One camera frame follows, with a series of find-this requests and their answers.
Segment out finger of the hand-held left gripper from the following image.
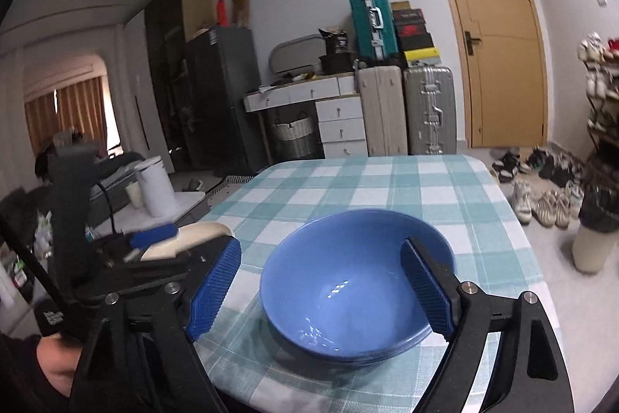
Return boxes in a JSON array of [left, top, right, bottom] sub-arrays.
[[104, 236, 235, 293], [97, 224, 178, 263]]

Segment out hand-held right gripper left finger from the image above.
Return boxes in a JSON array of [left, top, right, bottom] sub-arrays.
[[72, 238, 243, 413]]

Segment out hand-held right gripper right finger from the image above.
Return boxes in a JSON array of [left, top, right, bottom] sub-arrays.
[[400, 237, 574, 413]]

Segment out cream round plate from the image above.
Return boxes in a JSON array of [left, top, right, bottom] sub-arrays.
[[140, 222, 236, 262]]

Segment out person's left forearm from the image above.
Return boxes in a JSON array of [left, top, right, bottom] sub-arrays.
[[0, 331, 68, 413]]

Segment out person's left hand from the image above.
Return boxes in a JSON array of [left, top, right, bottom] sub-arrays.
[[39, 336, 83, 399]]

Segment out cream cup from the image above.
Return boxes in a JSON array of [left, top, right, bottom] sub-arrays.
[[126, 182, 146, 209]]

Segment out white thermal jug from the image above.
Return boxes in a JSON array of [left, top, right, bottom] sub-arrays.
[[134, 156, 177, 218]]

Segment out grey cabinet with white top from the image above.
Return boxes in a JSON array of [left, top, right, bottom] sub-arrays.
[[87, 190, 209, 249]]

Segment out brown curtain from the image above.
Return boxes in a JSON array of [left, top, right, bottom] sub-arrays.
[[25, 81, 107, 153]]

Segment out patterned rug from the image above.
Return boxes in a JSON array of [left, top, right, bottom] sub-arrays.
[[208, 173, 262, 196]]

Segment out teal checked tablecloth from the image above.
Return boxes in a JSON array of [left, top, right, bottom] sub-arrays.
[[193, 154, 562, 413]]

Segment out pile of assorted shoes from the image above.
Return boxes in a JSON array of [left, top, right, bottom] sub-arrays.
[[488, 146, 588, 227]]

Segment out dark grey fridge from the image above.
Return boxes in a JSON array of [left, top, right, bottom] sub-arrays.
[[185, 26, 269, 174]]

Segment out dark wardrobe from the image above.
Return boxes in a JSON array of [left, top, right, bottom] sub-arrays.
[[145, 0, 214, 172]]

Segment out grey and white woven basket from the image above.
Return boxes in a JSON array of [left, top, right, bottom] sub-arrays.
[[271, 115, 317, 159]]

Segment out silver suitcase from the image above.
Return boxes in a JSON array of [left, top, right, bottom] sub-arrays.
[[403, 65, 458, 156]]

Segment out cream bin with black bag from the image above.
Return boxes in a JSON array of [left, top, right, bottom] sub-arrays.
[[572, 189, 619, 273]]

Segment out beige suitcase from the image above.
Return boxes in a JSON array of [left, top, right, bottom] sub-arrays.
[[355, 65, 409, 157]]

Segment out white desk with drawers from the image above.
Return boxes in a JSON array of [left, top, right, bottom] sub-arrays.
[[243, 74, 369, 167]]

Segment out gold metal shoe rack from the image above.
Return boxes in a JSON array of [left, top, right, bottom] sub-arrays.
[[583, 55, 619, 167]]

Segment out yellow and black shoe box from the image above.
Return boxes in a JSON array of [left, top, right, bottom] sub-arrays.
[[404, 48, 442, 68]]

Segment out grey arched mirror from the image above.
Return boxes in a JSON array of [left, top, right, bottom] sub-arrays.
[[269, 34, 330, 75]]

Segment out flat cardboard sheet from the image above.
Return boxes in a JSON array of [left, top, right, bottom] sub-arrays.
[[181, 0, 214, 41]]

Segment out black storage box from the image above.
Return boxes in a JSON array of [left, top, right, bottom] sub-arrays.
[[319, 53, 357, 75]]

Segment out small cardboard box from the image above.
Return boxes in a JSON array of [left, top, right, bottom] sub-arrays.
[[232, 0, 251, 29]]

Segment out plain black shoe box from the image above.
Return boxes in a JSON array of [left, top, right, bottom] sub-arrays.
[[397, 34, 433, 52]]

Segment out yellow wooden door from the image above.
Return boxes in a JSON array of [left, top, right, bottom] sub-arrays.
[[424, 0, 549, 149]]

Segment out black printed bag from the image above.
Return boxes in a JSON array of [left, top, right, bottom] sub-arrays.
[[318, 28, 349, 55]]

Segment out black shoe box red stripe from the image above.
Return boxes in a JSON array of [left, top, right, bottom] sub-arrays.
[[392, 9, 424, 26]]

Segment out teal suitcase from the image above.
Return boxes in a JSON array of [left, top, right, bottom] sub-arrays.
[[347, 0, 400, 62]]

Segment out rows of sneakers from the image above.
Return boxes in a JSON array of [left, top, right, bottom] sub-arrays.
[[578, 33, 619, 123]]

